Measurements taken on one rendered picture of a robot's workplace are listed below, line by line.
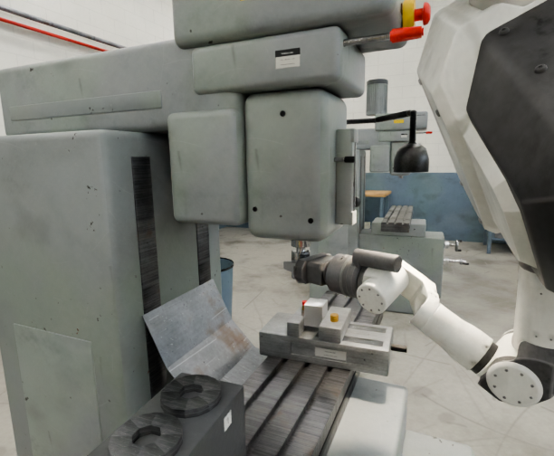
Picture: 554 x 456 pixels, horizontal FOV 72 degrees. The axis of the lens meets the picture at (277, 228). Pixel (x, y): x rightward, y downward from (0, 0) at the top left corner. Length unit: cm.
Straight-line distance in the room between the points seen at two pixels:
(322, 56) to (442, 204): 669
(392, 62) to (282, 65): 681
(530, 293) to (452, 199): 670
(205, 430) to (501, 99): 51
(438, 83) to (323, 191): 44
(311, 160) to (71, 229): 59
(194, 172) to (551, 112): 72
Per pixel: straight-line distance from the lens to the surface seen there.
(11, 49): 556
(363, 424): 104
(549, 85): 35
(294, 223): 82
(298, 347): 109
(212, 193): 88
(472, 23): 42
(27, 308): 125
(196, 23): 92
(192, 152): 91
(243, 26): 86
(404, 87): 749
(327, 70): 78
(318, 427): 89
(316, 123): 80
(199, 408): 61
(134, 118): 103
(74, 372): 118
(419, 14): 89
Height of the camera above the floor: 149
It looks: 10 degrees down
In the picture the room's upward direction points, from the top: 1 degrees counter-clockwise
